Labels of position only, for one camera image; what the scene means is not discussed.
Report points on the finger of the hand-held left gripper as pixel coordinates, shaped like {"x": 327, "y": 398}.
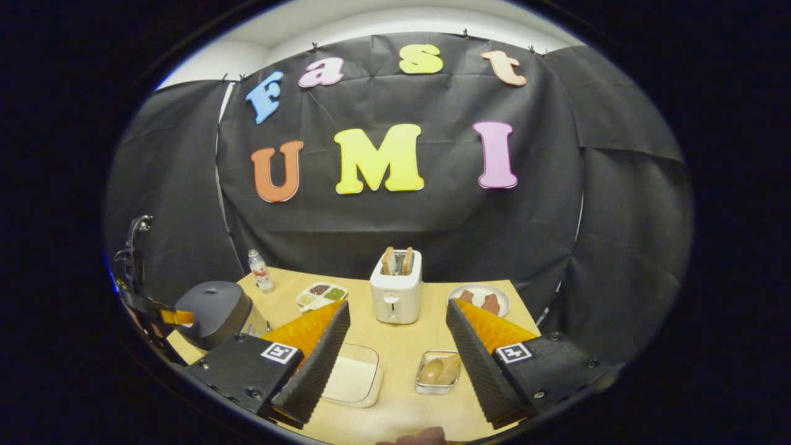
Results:
{"x": 176, "y": 317}

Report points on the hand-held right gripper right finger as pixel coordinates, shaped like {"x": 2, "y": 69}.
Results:
{"x": 479, "y": 371}

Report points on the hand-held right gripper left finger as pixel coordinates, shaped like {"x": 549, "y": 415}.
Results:
{"x": 321, "y": 364}

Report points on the dark grey rice cooker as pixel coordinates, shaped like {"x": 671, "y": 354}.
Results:
{"x": 216, "y": 309}

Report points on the wooden spoon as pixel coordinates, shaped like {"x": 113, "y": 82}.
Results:
{"x": 435, "y": 371}

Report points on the clear chopstick holder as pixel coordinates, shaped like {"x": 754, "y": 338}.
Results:
{"x": 423, "y": 388}

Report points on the clear glass dish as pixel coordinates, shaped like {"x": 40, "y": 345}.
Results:
{"x": 371, "y": 395}

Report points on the brown meat piece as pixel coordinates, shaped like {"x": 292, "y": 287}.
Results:
{"x": 490, "y": 304}
{"x": 466, "y": 296}

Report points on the white sectioned plate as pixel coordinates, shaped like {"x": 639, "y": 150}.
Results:
{"x": 321, "y": 295}

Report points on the round white plate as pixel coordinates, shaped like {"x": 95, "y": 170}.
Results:
{"x": 479, "y": 295}

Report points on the small plastic water bottle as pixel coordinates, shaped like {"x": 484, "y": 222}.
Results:
{"x": 262, "y": 278}

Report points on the white toaster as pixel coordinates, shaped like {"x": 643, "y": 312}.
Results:
{"x": 395, "y": 303}

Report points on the toasted bread slice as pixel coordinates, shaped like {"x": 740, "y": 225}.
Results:
{"x": 408, "y": 261}
{"x": 388, "y": 261}

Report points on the black backdrop cloth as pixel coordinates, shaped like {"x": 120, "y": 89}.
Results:
{"x": 401, "y": 228}

